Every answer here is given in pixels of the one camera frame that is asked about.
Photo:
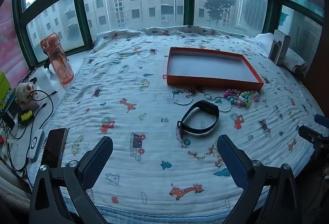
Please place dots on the yellow green box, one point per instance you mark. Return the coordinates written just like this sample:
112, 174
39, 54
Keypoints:
3, 87

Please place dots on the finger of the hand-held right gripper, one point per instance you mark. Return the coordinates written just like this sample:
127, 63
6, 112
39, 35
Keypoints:
320, 119
308, 134

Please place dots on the pink curtain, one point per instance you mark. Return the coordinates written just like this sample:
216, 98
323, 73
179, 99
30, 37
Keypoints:
10, 46

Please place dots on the orange water bottle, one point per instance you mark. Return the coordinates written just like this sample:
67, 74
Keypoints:
60, 64

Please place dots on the black smartphone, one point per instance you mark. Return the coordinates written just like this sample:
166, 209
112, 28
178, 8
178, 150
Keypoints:
54, 146

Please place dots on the small plush toy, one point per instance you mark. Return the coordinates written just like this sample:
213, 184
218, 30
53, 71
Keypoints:
24, 90

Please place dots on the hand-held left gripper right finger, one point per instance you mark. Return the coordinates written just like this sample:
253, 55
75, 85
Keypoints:
232, 159

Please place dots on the printed cartoon blanket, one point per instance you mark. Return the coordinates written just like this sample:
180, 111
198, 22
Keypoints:
154, 72

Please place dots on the white upright box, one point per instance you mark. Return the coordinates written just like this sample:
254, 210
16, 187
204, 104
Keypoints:
279, 46

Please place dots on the tree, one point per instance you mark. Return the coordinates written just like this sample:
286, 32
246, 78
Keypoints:
218, 2

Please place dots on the white rolled cloth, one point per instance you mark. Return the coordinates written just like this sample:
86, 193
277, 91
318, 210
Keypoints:
295, 61

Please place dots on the black smart band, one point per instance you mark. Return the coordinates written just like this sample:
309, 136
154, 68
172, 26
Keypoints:
205, 105

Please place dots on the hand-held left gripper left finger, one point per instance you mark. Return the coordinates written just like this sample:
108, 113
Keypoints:
99, 159

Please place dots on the orange shallow cardboard box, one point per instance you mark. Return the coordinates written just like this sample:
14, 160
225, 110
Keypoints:
205, 67

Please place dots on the silver hoop earring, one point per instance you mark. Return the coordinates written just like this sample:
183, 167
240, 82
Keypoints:
213, 103
173, 96

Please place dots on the white power bank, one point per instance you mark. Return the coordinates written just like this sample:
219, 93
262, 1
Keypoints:
36, 144

